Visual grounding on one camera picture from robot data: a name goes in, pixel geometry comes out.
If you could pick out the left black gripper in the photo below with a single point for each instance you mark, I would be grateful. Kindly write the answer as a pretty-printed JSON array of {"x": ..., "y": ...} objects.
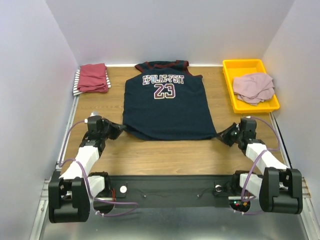
[{"x": 117, "y": 130}]

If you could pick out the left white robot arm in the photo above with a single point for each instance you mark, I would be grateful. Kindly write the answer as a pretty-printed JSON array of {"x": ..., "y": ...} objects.
[{"x": 71, "y": 193}]

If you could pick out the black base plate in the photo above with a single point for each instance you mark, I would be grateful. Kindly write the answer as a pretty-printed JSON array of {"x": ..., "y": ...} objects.
[{"x": 172, "y": 191}]

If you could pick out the navy basketball jersey 23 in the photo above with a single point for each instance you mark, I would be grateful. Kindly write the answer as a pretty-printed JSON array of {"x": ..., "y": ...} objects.
[{"x": 165, "y": 102}]

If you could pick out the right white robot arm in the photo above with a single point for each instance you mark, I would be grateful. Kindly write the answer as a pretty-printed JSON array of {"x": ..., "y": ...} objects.
[{"x": 277, "y": 187}]

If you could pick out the yellow plastic tray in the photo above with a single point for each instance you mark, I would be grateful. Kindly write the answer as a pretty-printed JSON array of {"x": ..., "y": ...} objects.
[{"x": 238, "y": 67}]

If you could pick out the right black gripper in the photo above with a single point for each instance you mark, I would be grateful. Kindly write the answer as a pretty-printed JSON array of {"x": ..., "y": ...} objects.
[{"x": 229, "y": 135}]

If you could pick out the pink crumpled tank top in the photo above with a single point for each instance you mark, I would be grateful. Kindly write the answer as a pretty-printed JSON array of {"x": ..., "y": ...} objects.
[{"x": 254, "y": 88}]

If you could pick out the folded striped tank top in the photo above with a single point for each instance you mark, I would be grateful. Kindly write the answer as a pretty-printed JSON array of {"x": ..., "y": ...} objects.
[{"x": 77, "y": 92}]

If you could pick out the aluminium frame rail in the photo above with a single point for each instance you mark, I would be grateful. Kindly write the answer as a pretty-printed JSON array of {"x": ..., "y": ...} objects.
[{"x": 42, "y": 209}]

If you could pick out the folded red tank top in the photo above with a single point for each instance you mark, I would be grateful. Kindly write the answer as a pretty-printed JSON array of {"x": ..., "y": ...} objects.
[{"x": 93, "y": 78}]

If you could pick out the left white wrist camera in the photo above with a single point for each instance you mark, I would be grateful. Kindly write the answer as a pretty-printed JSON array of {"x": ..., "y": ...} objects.
[{"x": 94, "y": 114}]

